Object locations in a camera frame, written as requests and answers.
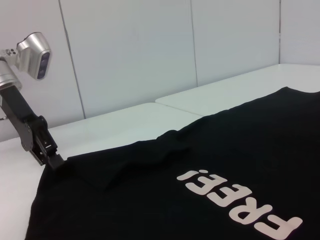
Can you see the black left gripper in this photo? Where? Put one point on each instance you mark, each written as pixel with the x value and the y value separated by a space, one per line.
pixel 22 117

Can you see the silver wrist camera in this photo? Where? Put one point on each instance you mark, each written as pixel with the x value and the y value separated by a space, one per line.
pixel 35 57

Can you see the black shirt with FREE print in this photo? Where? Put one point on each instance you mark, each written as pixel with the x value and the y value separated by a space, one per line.
pixel 175 175

